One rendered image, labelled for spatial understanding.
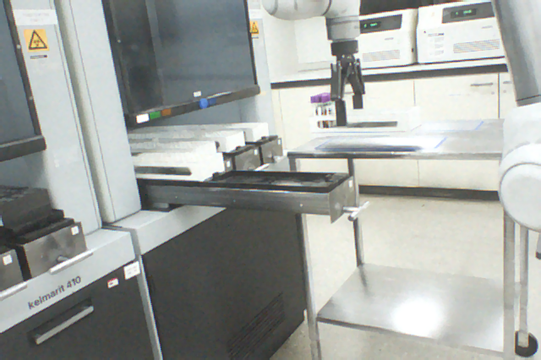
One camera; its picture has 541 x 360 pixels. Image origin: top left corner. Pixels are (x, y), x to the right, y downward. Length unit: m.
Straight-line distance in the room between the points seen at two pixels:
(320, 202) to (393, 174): 2.52
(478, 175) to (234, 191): 2.43
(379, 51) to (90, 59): 2.46
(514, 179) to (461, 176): 2.63
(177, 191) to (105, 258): 0.25
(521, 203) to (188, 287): 0.91
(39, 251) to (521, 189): 0.87
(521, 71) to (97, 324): 0.98
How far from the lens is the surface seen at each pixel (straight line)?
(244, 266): 1.60
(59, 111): 1.21
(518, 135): 0.84
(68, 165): 1.22
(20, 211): 1.14
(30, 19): 1.20
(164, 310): 1.35
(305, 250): 1.50
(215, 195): 1.20
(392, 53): 3.41
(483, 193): 3.50
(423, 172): 3.48
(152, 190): 1.34
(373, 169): 3.59
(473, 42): 3.30
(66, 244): 1.11
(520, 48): 0.85
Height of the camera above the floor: 1.11
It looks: 15 degrees down
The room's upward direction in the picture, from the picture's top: 7 degrees counter-clockwise
